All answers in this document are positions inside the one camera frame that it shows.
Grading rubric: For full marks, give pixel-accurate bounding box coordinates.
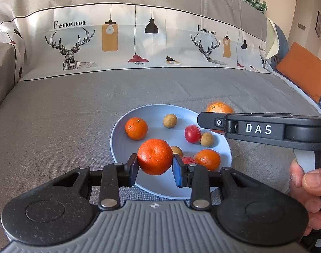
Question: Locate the bare orange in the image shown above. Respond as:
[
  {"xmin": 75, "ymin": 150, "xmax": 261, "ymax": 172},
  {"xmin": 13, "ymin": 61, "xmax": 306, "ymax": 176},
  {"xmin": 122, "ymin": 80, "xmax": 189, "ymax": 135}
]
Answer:
[
  {"xmin": 137, "ymin": 139, "xmax": 173, "ymax": 176},
  {"xmin": 125, "ymin": 117, "xmax": 148, "ymax": 141}
]

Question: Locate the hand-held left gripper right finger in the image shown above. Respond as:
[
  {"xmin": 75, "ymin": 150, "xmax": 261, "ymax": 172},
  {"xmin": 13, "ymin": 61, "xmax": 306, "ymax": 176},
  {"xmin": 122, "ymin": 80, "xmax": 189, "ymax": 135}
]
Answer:
[{"xmin": 172, "ymin": 154, "xmax": 258, "ymax": 211}]

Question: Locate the orange cushion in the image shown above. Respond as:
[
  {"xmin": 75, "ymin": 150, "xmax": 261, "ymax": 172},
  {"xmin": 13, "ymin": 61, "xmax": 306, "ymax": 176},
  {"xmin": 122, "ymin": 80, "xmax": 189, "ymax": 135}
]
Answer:
[{"xmin": 276, "ymin": 42, "xmax": 321, "ymax": 103}]

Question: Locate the grey deer printed sheet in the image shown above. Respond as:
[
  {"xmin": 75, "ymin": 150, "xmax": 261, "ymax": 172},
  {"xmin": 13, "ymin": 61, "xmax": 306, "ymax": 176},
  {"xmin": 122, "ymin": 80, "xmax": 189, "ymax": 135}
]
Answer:
[{"xmin": 0, "ymin": 0, "xmax": 321, "ymax": 248}]

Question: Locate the person's right hand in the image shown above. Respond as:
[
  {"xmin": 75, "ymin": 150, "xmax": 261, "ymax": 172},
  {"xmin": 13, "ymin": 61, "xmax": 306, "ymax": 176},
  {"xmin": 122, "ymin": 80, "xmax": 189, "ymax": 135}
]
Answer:
[{"xmin": 289, "ymin": 160, "xmax": 321, "ymax": 237}]

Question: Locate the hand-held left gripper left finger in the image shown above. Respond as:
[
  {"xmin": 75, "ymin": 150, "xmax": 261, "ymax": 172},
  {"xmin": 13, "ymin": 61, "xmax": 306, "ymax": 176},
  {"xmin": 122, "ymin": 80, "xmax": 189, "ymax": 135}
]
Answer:
[{"xmin": 52, "ymin": 153, "xmax": 139, "ymax": 211}]

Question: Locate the light blue plate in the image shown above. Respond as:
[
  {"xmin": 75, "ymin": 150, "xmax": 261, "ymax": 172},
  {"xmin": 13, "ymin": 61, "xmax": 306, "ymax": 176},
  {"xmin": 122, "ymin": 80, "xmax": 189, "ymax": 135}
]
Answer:
[{"xmin": 110, "ymin": 105, "xmax": 232, "ymax": 199}]

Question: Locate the cream cloth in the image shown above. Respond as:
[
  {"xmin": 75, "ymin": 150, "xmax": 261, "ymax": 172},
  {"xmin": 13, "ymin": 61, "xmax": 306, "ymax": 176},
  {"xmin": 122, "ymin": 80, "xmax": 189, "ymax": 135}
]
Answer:
[{"xmin": 265, "ymin": 17, "xmax": 280, "ymax": 59}]

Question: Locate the plastic orange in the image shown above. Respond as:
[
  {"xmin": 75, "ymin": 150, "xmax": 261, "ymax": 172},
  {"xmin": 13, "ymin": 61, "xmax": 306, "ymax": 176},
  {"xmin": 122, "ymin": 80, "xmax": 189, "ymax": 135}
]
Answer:
[
  {"xmin": 194, "ymin": 149, "xmax": 221, "ymax": 171},
  {"xmin": 206, "ymin": 102, "xmax": 234, "ymax": 134}
]

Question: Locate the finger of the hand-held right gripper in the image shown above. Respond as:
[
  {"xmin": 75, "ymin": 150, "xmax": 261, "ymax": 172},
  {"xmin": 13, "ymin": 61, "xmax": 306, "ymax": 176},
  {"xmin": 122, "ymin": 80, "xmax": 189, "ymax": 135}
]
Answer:
[{"xmin": 197, "ymin": 112, "xmax": 228, "ymax": 135}]

